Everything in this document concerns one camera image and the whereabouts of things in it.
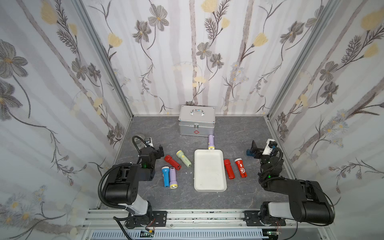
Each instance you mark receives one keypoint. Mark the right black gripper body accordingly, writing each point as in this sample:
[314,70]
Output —
[257,152]

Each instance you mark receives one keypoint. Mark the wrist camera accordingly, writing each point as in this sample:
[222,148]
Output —
[271,144]
[149,141]

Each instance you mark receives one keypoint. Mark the silver aluminium case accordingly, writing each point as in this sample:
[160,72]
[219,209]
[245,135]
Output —
[197,121]

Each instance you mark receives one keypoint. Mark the red flashlight white head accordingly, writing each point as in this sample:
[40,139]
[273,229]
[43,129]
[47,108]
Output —
[240,164]

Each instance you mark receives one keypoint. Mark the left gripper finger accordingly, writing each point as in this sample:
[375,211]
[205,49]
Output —
[161,151]
[158,153]

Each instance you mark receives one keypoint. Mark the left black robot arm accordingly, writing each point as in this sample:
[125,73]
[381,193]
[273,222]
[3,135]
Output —
[119,188]

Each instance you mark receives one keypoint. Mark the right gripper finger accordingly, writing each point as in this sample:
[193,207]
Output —
[254,145]
[250,153]

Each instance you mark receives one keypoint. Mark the plain red flashlight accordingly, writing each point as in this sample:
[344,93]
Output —
[229,169]

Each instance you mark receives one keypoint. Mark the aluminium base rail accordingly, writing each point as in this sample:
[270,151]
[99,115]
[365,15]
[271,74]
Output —
[230,224]

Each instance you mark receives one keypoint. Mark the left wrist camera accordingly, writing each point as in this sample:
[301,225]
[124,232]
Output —
[149,141]

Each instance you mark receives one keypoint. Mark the white plastic tray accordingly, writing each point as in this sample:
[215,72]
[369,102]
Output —
[209,175]

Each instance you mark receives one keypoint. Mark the purple flashlight beside blue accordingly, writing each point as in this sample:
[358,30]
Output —
[173,178]

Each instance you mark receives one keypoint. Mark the clear tape roll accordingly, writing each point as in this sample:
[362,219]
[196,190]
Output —
[139,141]

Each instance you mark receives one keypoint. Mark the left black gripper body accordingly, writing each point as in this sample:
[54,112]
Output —
[157,153]

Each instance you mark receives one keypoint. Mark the green flashlight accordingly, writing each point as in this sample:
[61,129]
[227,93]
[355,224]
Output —
[180,154]

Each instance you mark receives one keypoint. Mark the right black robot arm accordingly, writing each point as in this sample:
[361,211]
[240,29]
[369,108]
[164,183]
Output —
[307,203]

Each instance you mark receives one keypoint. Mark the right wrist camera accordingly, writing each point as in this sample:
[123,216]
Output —
[271,144]

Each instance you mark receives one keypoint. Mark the purple flashlight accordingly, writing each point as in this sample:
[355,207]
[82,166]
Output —
[173,178]
[211,145]

